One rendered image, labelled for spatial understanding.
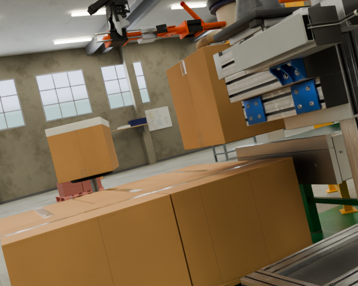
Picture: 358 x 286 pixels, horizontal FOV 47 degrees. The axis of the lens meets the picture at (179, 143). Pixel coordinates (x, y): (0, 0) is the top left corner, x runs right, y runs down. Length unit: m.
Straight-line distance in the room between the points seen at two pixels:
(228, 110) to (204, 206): 0.40
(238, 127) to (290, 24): 0.77
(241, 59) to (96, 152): 2.02
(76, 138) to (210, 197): 1.61
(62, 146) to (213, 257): 1.72
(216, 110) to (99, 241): 0.68
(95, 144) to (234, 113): 1.53
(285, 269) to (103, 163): 1.85
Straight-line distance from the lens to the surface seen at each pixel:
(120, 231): 1.50
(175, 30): 1.84
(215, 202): 1.64
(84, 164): 3.04
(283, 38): 1.03
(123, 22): 1.75
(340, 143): 1.84
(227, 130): 1.67
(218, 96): 1.68
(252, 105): 1.40
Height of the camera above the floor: 0.74
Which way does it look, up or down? 1 degrees down
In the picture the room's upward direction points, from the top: 14 degrees counter-clockwise
